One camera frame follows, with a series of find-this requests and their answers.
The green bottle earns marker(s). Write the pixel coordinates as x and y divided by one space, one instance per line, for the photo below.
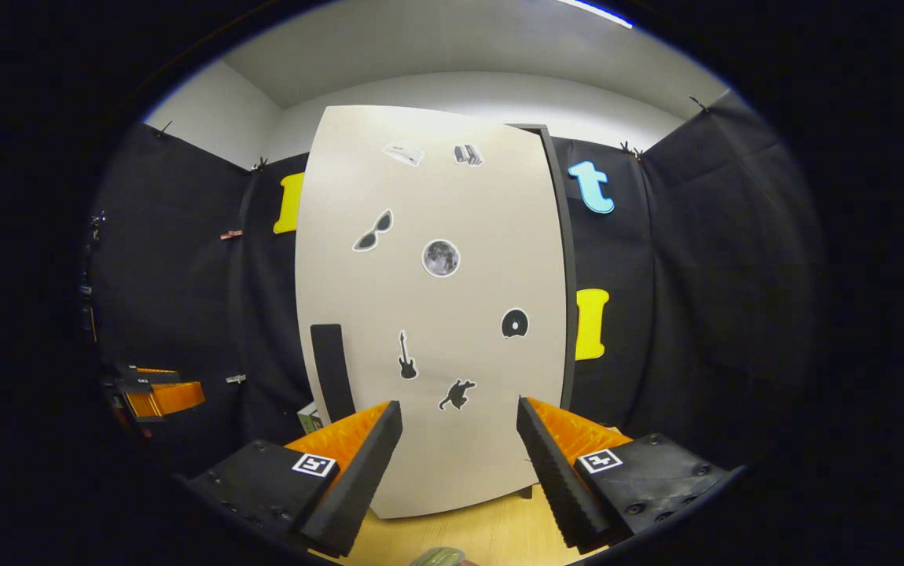
438 558

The green book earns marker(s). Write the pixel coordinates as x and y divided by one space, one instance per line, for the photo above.
310 420

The grey cabinet door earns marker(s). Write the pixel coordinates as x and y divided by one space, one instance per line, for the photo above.
452 204

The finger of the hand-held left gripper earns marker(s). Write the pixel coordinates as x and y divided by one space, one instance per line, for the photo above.
165 399
145 380

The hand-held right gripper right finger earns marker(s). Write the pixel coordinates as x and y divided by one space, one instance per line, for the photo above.
558 479

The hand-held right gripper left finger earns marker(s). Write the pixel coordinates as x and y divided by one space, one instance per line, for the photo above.
358 483

